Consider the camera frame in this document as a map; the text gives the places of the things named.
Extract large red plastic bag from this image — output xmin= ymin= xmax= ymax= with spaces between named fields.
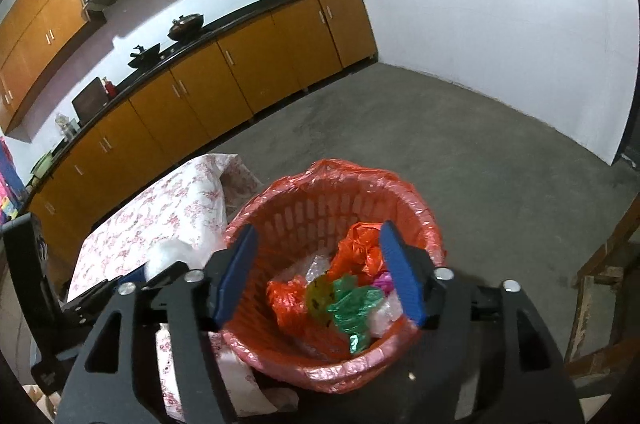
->
xmin=266 ymin=278 xmax=353 ymax=359

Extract wooden chair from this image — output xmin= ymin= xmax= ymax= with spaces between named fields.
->
xmin=564 ymin=203 xmax=640 ymax=381

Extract black wok with knob lid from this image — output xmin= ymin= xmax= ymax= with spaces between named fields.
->
xmin=127 ymin=44 xmax=164 ymax=69

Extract green pot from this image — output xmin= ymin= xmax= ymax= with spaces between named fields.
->
xmin=30 ymin=153 xmax=54 ymax=178

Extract clear bubble wrap sheet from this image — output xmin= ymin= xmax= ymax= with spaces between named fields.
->
xmin=272 ymin=254 xmax=403 ymax=337

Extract red bin with liner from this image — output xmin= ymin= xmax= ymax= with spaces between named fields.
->
xmin=221 ymin=158 xmax=447 ymax=394

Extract clear plastic bag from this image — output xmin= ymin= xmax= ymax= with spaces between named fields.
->
xmin=145 ymin=239 xmax=212 ymax=281

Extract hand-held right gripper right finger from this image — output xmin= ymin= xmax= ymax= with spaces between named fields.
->
xmin=378 ymin=221 xmax=586 ymax=424

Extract wooden lower kitchen cabinets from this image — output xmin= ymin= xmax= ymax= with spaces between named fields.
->
xmin=25 ymin=0 xmax=379 ymax=265

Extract red plastic basket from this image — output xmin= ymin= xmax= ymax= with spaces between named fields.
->
xmin=225 ymin=164 xmax=443 ymax=390

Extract clear jar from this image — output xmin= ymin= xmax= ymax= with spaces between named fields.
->
xmin=54 ymin=112 xmax=79 ymax=141

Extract floral tablecloth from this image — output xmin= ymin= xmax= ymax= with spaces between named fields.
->
xmin=66 ymin=153 xmax=301 ymax=424

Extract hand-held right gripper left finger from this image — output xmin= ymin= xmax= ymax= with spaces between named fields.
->
xmin=55 ymin=224 xmax=259 ymax=424

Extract black kitchen countertop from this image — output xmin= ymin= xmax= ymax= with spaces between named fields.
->
xmin=22 ymin=0 xmax=359 ymax=201

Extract black wok with domed lid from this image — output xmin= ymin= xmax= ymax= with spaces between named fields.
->
xmin=167 ymin=14 xmax=206 ymax=41

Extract small red plastic bag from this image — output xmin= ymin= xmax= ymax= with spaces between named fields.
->
xmin=327 ymin=221 xmax=388 ymax=287

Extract colourful wall hanging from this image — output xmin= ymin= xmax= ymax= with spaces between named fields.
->
xmin=0 ymin=138 xmax=27 ymax=225

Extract yellow-green spotted wrapper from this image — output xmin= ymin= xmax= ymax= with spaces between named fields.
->
xmin=305 ymin=276 xmax=337 ymax=326

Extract long wooden upper cabinet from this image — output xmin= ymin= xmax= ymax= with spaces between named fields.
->
xmin=0 ymin=0 xmax=174 ymax=135

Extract green plastic bag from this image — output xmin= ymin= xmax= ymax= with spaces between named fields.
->
xmin=329 ymin=278 xmax=387 ymax=356

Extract dark brown cutting board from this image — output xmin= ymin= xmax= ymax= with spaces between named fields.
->
xmin=71 ymin=76 xmax=109 ymax=123

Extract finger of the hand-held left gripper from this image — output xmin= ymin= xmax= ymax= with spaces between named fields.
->
xmin=62 ymin=260 xmax=188 ymax=340

